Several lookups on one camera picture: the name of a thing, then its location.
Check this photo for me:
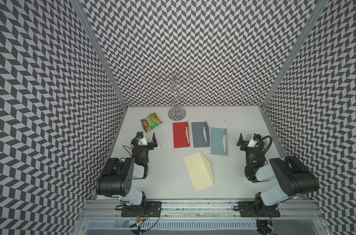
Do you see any light blue envelope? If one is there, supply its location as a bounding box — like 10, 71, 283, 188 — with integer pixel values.
210, 127, 228, 156

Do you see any red envelope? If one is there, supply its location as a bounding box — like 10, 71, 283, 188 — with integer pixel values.
173, 122, 190, 148

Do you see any dark grey envelope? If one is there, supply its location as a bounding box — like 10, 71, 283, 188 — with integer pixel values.
191, 121, 210, 148

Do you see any cream yellow envelope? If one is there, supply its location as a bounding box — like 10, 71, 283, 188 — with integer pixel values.
183, 151, 214, 192

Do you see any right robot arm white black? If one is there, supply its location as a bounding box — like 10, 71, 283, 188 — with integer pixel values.
237, 133, 320, 210

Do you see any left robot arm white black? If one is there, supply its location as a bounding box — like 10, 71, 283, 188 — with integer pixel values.
96, 131, 158, 209

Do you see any patterned ceramic bowl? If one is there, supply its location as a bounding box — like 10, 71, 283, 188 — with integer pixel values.
259, 136, 273, 148

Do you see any green snack bag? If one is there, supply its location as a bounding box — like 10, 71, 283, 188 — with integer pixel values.
140, 113, 163, 132

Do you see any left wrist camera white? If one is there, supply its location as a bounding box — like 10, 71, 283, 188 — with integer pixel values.
136, 131, 148, 146

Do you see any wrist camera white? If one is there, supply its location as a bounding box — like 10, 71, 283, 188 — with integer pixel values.
136, 131, 148, 146
247, 133, 262, 147

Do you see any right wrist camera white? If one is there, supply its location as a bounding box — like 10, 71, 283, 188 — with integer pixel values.
247, 133, 262, 147

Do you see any chrome wire stand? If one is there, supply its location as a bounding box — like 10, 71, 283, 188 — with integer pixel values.
156, 70, 192, 122

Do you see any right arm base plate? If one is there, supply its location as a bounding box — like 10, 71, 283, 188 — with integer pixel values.
237, 201, 281, 218

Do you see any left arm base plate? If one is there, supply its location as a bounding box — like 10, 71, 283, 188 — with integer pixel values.
121, 201, 162, 218

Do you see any aluminium front rail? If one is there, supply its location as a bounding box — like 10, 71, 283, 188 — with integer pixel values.
78, 199, 324, 220

